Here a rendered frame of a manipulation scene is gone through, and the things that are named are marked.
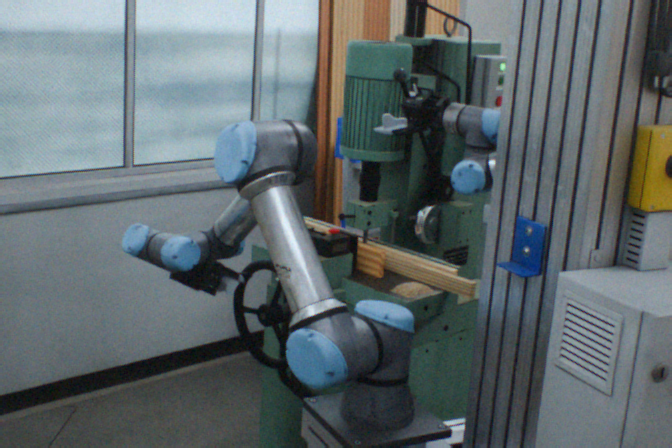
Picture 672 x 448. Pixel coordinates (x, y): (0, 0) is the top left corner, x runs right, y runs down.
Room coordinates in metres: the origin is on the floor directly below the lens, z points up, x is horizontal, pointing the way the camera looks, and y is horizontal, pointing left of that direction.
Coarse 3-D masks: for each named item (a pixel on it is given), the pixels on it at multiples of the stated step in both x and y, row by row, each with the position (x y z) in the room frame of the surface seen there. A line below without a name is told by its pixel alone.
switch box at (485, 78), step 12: (480, 60) 2.59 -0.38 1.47; (492, 60) 2.57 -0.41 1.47; (504, 60) 2.61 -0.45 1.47; (480, 72) 2.59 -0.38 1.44; (492, 72) 2.57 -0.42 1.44; (504, 72) 2.61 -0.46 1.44; (480, 84) 2.59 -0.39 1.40; (492, 84) 2.58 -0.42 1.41; (480, 96) 2.58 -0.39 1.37; (492, 96) 2.58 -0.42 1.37; (492, 108) 2.59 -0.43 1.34
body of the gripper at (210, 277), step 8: (200, 264) 2.14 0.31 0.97; (208, 264) 2.14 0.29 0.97; (176, 272) 2.12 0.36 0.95; (184, 272) 2.09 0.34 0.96; (192, 272) 2.12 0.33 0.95; (200, 272) 2.14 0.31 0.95; (208, 272) 2.13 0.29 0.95; (216, 272) 2.15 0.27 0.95; (176, 280) 2.09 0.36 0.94; (184, 280) 2.12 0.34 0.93; (192, 280) 2.12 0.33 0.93; (200, 280) 2.12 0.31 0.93; (208, 280) 2.13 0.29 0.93; (216, 280) 2.15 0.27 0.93; (192, 288) 2.17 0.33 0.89; (200, 288) 2.11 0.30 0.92; (208, 288) 2.14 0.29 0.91; (216, 288) 2.14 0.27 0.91
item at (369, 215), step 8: (352, 200) 2.49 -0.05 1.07; (360, 200) 2.50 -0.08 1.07; (384, 200) 2.52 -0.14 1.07; (392, 200) 2.53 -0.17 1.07; (352, 208) 2.47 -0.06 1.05; (360, 208) 2.44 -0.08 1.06; (368, 208) 2.45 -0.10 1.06; (376, 208) 2.47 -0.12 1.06; (384, 208) 2.49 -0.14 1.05; (392, 208) 2.52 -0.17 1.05; (360, 216) 2.44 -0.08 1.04; (368, 216) 2.45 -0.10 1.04; (376, 216) 2.47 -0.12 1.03; (384, 216) 2.49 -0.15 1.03; (352, 224) 2.46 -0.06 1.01; (360, 224) 2.44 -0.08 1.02; (368, 224) 2.44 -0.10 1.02; (376, 224) 2.47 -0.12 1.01; (384, 224) 2.50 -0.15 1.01
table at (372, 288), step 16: (256, 256) 2.56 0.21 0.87; (352, 272) 2.37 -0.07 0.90; (384, 272) 2.39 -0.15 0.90; (352, 288) 2.29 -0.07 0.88; (368, 288) 2.25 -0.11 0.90; (384, 288) 2.25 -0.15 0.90; (432, 288) 2.28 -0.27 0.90; (400, 304) 2.18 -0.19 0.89; (416, 304) 2.19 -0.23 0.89; (432, 304) 2.23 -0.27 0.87; (448, 304) 2.28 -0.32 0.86
